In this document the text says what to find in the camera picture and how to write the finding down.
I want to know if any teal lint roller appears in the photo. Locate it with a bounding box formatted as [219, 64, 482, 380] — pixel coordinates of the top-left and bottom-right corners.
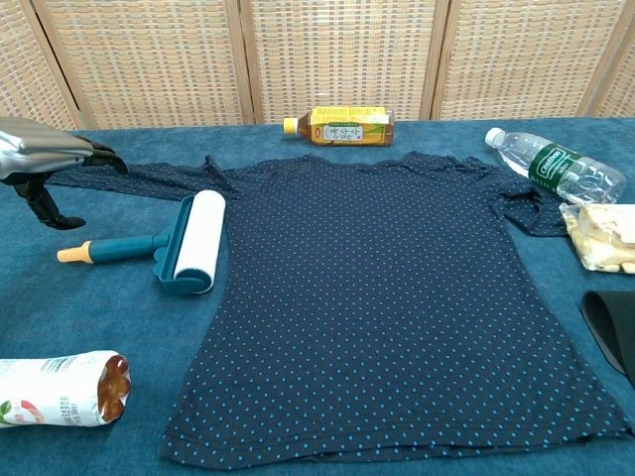
[57, 190, 227, 298]

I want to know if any woven bamboo folding screen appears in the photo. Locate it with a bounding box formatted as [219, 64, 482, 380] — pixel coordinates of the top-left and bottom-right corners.
[0, 0, 635, 133]

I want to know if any green label clear water bottle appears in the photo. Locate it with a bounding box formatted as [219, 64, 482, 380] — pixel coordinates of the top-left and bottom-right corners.
[484, 127, 627, 205]

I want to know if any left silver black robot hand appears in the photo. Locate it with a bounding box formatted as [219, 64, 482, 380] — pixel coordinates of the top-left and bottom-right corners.
[0, 117, 129, 230]

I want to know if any dark blue polka dot shirt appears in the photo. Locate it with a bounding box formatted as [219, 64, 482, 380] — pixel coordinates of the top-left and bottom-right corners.
[47, 152, 635, 471]

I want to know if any teal blue table cloth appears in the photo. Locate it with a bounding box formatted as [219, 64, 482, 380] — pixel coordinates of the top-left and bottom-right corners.
[0, 116, 635, 476]

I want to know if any yellow label tea bottle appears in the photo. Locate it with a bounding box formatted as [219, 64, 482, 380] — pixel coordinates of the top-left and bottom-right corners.
[283, 105, 397, 149]

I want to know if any white snack package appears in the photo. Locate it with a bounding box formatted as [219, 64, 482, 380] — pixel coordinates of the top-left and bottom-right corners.
[0, 349, 133, 430]

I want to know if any clear bag of snacks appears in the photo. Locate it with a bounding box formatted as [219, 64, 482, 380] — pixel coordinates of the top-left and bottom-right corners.
[559, 201, 635, 275]

